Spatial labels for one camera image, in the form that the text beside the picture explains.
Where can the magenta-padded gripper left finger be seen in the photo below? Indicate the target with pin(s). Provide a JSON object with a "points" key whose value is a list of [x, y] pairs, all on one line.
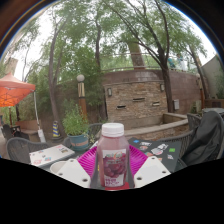
{"points": [[73, 171]]}

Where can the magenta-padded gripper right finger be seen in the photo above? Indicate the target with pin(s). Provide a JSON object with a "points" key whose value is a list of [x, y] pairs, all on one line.
{"points": [[150, 170]]}

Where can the purple juice bottle white cap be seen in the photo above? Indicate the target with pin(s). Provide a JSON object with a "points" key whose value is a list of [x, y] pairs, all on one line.
{"points": [[112, 156]]}

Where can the blue yellow striped bollard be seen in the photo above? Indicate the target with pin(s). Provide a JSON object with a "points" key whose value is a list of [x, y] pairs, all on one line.
{"points": [[56, 130]]}

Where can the potted green plant blue pot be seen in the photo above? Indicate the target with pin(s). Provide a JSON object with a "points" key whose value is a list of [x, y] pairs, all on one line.
{"points": [[76, 125]]}

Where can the black backpack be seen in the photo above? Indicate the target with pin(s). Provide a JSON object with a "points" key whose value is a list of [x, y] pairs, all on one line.
{"points": [[205, 138]]}

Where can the group of dark patio chairs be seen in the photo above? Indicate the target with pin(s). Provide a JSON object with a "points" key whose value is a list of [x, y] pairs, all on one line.
{"points": [[10, 131]]}

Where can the round patio table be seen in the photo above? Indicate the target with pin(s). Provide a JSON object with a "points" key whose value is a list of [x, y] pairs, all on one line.
{"points": [[213, 110]]}

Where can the orange canopy tent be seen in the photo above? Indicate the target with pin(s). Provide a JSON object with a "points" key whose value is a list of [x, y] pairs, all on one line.
{"points": [[15, 91]]}

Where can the person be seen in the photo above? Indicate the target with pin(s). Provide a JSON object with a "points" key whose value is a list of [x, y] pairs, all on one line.
{"points": [[171, 62], [182, 62]]}

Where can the grey electrical wall box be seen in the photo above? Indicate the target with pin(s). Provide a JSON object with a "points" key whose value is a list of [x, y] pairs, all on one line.
{"points": [[176, 104]]}

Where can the globe lamp post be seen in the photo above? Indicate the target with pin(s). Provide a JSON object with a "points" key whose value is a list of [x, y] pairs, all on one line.
{"points": [[81, 93]]}

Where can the wall lantern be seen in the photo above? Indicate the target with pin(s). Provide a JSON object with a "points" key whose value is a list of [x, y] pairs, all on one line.
{"points": [[162, 87], [109, 92]]}

